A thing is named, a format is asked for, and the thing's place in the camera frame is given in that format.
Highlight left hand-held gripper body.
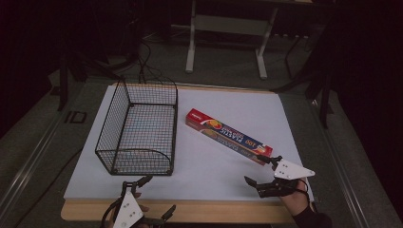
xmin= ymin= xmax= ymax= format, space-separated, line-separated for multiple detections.
xmin=108 ymin=180 xmax=163 ymax=228

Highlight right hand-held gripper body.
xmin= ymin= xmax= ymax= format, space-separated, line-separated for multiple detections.
xmin=257 ymin=156 xmax=317 ymax=200

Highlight red and blue plastic wrap box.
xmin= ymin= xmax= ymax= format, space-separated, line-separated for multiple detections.
xmin=184 ymin=107 xmax=274 ymax=166

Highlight person's left hand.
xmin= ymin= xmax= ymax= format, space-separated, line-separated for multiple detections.
xmin=106 ymin=191 xmax=150 ymax=228

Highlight person's right hand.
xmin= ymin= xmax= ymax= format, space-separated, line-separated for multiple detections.
xmin=278 ymin=179 xmax=315 ymax=220

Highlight white table sheet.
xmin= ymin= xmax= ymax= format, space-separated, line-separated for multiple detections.
xmin=63 ymin=85 xmax=315 ymax=202

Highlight black stand legs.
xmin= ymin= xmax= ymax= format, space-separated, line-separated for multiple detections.
xmin=56 ymin=47 xmax=141 ymax=112
xmin=270 ymin=31 xmax=336 ymax=129

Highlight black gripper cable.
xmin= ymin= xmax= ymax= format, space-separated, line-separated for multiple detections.
xmin=100 ymin=199 xmax=124 ymax=228
xmin=296 ymin=178 xmax=311 ymax=203

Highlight aluminium rail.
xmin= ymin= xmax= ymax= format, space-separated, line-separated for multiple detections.
xmin=0 ymin=108 xmax=69 ymax=219
xmin=308 ymin=99 xmax=374 ymax=228

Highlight black wire mesh basket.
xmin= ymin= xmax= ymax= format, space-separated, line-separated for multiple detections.
xmin=94 ymin=77 xmax=179 ymax=177

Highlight black cables on floor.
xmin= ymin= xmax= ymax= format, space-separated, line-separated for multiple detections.
xmin=134 ymin=18 xmax=179 ymax=87

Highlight white metal stand frame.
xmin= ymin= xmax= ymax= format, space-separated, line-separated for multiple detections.
xmin=184 ymin=0 xmax=280 ymax=81

